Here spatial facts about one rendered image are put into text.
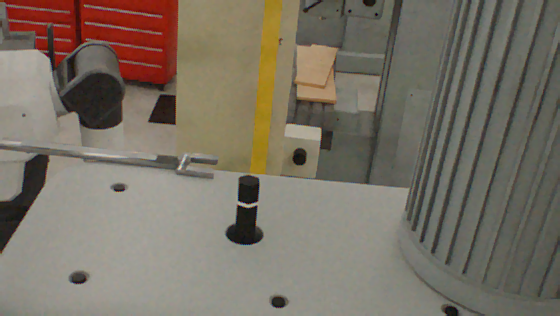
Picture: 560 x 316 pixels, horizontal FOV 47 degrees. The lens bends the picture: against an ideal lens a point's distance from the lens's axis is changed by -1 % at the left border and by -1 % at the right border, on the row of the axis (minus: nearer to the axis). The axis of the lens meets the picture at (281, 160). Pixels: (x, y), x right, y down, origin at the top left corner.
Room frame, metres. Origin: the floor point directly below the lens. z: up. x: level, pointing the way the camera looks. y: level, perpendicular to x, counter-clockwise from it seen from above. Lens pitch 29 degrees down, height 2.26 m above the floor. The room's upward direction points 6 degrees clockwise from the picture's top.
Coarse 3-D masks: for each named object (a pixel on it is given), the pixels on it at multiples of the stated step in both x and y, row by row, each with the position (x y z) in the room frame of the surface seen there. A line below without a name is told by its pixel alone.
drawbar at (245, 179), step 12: (240, 180) 0.51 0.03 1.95; (252, 180) 0.51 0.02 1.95; (240, 192) 0.50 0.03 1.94; (252, 192) 0.50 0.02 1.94; (240, 216) 0.50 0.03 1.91; (252, 216) 0.50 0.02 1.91; (240, 228) 0.50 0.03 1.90; (252, 228) 0.51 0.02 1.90; (240, 240) 0.50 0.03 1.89; (252, 240) 0.51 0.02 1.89
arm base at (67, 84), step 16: (80, 48) 1.25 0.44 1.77; (112, 48) 1.29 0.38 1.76; (64, 64) 1.23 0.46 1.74; (64, 80) 1.16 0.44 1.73; (80, 80) 1.13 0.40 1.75; (96, 80) 1.14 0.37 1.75; (112, 80) 1.15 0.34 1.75; (64, 96) 1.12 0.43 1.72; (80, 96) 1.13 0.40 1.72; (96, 96) 1.14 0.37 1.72; (112, 96) 1.15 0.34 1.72; (80, 112) 1.13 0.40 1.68; (96, 112) 1.14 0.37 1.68
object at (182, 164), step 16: (0, 144) 0.61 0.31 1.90; (16, 144) 0.62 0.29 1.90; (32, 144) 0.62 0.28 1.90; (48, 144) 0.62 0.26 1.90; (64, 144) 0.63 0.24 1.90; (96, 160) 0.61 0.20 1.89; (112, 160) 0.61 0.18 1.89; (128, 160) 0.61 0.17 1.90; (144, 160) 0.61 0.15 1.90; (160, 160) 0.62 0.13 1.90; (176, 160) 0.62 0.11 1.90; (192, 160) 0.63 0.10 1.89; (208, 160) 0.63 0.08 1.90; (208, 176) 0.60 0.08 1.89
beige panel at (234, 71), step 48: (192, 0) 2.22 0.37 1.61; (240, 0) 2.23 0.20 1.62; (288, 0) 2.23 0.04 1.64; (192, 48) 2.22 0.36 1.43; (240, 48) 2.23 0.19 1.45; (288, 48) 2.23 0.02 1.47; (192, 96) 2.22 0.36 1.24; (240, 96) 2.23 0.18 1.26; (288, 96) 2.24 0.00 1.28; (192, 144) 2.22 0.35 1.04; (240, 144) 2.23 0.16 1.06
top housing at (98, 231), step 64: (64, 192) 0.55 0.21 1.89; (128, 192) 0.56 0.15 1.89; (192, 192) 0.57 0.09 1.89; (320, 192) 0.60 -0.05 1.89; (384, 192) 0.62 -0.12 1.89; (0, 256) 0.44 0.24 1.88; (64, 256) 0.45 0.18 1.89; (128, 256) 0.46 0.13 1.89; (192, 256) 0.47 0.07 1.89; (256, 256) 0.48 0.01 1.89; (320, 256) 0.49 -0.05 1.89; (384, 256) 0.50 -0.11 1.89
